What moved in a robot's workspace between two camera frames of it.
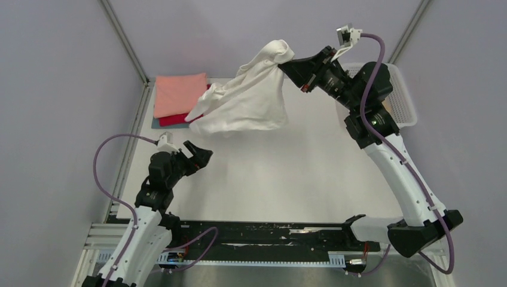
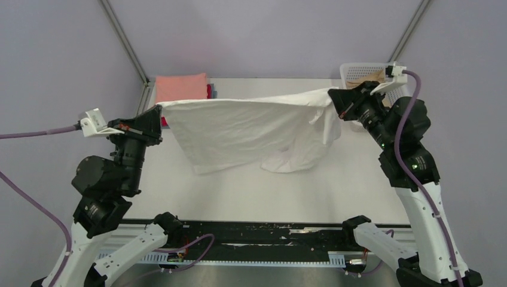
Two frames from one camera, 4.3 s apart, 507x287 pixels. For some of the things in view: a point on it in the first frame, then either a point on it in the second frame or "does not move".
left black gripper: x=200 y=158 to x=147 y=125
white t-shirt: x=252 y=98 to x=289 y=133
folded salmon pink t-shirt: x=177 y=94 does not move
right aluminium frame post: x=422 y=6 does not move
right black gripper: x=301 y=70 to x=347 y=101
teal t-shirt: x=155 y=124 to x=213 y=94
